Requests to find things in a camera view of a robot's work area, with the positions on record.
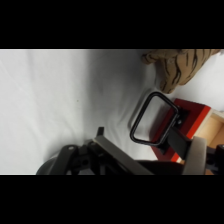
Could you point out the red drawer front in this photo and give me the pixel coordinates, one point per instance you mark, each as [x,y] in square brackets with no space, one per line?
[193,113]

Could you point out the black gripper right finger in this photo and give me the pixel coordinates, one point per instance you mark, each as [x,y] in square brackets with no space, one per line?
[195,156]

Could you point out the striped tan plush toy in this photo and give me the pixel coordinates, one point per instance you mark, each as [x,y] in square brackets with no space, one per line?
[180,66]

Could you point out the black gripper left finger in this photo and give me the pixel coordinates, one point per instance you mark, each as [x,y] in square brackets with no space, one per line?
[113,156]

